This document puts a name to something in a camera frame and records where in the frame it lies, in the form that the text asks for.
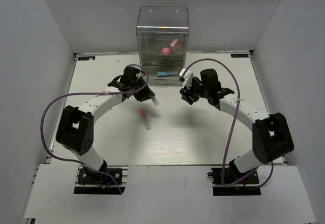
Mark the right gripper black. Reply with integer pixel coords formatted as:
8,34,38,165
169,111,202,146
180,77,210,105

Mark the orange capped marker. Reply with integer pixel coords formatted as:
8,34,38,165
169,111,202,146
140,109,151,130

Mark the blue capped marker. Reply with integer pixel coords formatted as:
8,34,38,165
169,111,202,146
157,71,178,78

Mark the pink capped red stapler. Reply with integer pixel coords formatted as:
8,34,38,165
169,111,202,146
161,39,180,55

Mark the clear acrylic drawer organizer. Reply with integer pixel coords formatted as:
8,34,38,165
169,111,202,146
136,5,189,86

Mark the green capped marker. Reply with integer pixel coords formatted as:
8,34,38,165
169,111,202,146
150,97,159,106

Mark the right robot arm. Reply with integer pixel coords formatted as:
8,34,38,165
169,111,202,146
179,69,294,185

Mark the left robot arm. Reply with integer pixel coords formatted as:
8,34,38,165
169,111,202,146
55,64,158,183

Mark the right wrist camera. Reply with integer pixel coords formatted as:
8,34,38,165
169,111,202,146
179,68,194,88

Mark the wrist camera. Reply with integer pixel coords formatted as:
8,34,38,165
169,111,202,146
130,64,142,77
179,68,194,88

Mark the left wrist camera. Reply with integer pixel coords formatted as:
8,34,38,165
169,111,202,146
130,64,142,77

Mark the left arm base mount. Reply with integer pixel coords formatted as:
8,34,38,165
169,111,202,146
74,166,128,195

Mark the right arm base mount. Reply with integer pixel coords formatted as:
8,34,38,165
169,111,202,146
207,167,262,197

